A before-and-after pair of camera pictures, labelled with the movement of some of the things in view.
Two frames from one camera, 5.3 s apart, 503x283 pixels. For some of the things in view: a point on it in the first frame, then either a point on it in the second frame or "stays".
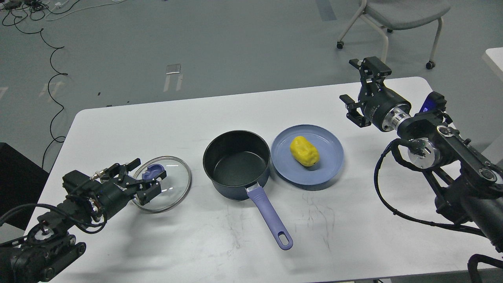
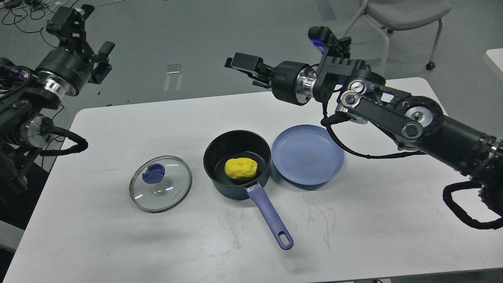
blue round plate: (330, 149) stays
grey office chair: (397, 14) stays
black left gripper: (112, 194) to (68, 67)
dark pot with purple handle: (236, 161) stays
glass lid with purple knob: (175, 186) stays
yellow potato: (304, 151) to (239, 168)
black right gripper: (375, 103) to (292, 81)
